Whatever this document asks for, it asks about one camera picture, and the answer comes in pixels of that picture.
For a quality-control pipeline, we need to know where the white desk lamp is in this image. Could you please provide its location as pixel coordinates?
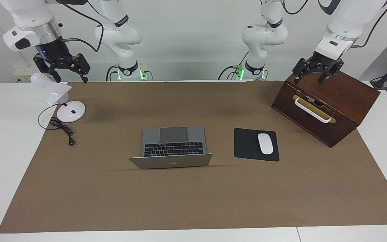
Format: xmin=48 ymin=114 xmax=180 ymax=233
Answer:
xmin=30 ymin=72 xmax=86 ymax=123

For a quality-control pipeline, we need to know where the black arm base cable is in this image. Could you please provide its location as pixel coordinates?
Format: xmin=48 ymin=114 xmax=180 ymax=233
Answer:
xmin=218 ymin=50 xmax=250 ymax=80
xmin=105 ymin=65 xmax=119 ymax=82

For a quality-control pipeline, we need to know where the white box handle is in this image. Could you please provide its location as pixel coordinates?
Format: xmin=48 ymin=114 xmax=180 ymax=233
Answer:
xmin=294 ymin=97 xmax=332 ymax=123

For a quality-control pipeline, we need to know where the black mouse pad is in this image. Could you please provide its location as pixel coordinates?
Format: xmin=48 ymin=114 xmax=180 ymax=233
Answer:
xmin=234 ymin=128 xmax=280 ymax=162

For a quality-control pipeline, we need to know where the brass handle plate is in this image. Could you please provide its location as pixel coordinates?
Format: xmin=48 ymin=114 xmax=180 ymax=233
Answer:
xmin=293 ymin=95 xmax=336 ymax=124

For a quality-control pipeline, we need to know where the brown table mat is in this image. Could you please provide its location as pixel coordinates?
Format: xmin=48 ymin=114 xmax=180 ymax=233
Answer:
xmin=0 ymin=80 xmax=387 ymax=233

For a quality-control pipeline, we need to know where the white power strip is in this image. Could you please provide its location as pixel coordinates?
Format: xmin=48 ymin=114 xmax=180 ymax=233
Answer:
xmin=13 ymin=66 xmax=46 ymax=83

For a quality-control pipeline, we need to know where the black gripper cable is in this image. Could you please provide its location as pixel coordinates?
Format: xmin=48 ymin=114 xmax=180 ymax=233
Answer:
xmin=56 ymin=0 xmax=105 ymax=53
xmin=351 ymin=0 xmax=387 ymax=48

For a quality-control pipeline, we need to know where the black right arm base cable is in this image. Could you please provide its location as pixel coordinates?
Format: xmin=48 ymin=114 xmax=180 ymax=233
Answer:
xmin=105 ymin=65 xmax=119 ymax=82

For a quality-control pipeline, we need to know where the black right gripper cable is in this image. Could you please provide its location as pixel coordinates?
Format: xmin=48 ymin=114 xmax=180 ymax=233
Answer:
xmin=56 ymin=0 xmax=105 ymax=53

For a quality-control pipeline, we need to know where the white computer mouse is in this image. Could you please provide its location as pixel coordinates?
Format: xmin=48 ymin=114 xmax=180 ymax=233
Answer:
xmin=257 ymin=133 xmax=274 ymax=155

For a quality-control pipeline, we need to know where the black lamp power cable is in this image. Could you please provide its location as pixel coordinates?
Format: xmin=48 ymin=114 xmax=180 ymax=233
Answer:
xmin=38 ymin=103 xmax=75 ymax=146

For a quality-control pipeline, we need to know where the silver grey laptop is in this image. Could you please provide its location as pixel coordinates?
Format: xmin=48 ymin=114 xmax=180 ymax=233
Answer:
xmin=128 ymin=126 xmax=213 ymax=169

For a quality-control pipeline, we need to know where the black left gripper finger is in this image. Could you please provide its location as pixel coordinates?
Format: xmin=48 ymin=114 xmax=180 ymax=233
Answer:
xmin=318 ymin=62 xmax=344 ymax=84
xmin=293 ymin=58 xmax=312 ymax=85

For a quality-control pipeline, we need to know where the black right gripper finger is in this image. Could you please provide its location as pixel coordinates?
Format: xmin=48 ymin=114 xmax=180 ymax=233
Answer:
xmin=68 ymin=53 xmax=91 ymax=84
xmin=33 ymin=57 xmax=62 ymax=83

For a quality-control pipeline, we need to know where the dark brown wooden box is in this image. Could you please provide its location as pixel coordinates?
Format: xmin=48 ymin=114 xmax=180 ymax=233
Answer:
xmin=271 ymin=69 xmax=381 ymax=148

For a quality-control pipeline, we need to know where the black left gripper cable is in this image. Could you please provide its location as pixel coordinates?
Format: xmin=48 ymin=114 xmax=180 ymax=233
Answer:
xmin=351 ymin=0 xmax=387 ymax=48

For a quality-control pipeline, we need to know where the black left arm base cable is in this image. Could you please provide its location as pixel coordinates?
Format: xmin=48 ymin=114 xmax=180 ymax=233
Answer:
xmin=218 ymin=50 xmax=250 ymax=80

